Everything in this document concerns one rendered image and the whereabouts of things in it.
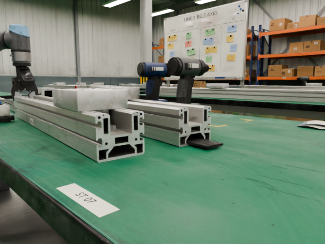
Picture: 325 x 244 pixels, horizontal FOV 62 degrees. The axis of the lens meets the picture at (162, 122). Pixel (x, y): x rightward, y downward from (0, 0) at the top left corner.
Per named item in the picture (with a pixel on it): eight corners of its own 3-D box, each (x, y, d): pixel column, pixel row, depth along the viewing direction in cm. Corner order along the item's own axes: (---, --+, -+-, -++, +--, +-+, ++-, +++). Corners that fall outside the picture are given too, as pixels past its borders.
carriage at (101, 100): (54, 117, 65) (52, 88, 64) (97, 114, 71) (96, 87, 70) (78, 126, 52) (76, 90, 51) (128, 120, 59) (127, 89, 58)
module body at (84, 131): (15, 116, 111) (13, 96, 109) (41, 114, 117) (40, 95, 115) (96, 162, 48) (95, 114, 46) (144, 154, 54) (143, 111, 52)
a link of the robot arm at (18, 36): (16, 27, 118) (33, 26, 116) (18, 53, 119) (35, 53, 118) (2, 23, 110) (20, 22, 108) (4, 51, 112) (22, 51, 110)
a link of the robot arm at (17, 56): (32, 52, 114) (10, 51, 109) (33, 63, 115) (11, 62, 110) (28, 53, 120) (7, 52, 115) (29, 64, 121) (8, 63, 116)
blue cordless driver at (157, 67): (136, 115, 114) (135, 62, 110) (177, 113, 122) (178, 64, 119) (143, 117, 107) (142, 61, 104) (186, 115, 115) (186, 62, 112)
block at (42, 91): (36, 100, 210) (35, 87, 208) (51, 99, 217) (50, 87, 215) (39, 100, 202) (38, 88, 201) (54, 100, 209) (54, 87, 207)
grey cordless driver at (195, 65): (163, 124, 90) (163, 57, 87) (201, 119, 104) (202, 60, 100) (180, 127, 85) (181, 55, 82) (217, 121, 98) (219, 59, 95)
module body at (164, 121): (62, 113, 122) (61, 94, 121) (84, 112, 128) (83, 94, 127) (178, 147, 59) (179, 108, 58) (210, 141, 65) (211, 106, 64)
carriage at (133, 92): (89, 105, 96) (88, 86, 95) (116, 104, 102) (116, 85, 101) (109, 109, 83) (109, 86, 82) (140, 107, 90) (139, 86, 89)
